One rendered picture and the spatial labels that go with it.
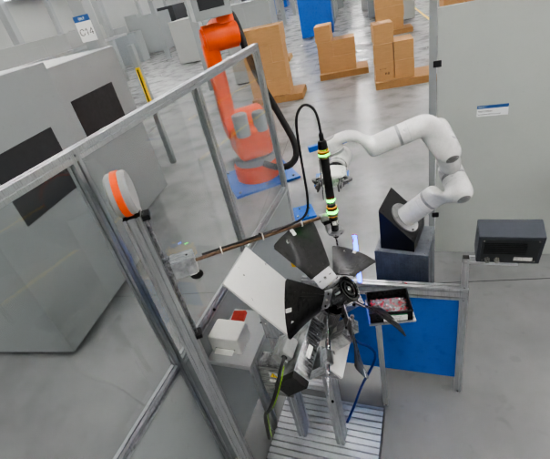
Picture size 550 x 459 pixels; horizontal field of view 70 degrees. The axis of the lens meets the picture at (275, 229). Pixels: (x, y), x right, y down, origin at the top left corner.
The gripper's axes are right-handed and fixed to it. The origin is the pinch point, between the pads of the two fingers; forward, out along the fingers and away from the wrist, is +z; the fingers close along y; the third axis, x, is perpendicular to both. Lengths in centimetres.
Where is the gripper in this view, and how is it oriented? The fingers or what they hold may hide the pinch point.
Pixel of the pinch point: (328, 187)
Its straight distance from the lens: 155.1
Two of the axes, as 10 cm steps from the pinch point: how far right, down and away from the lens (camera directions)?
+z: -3.1, 5.6, -7.7
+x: -2.0, -8.3, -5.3
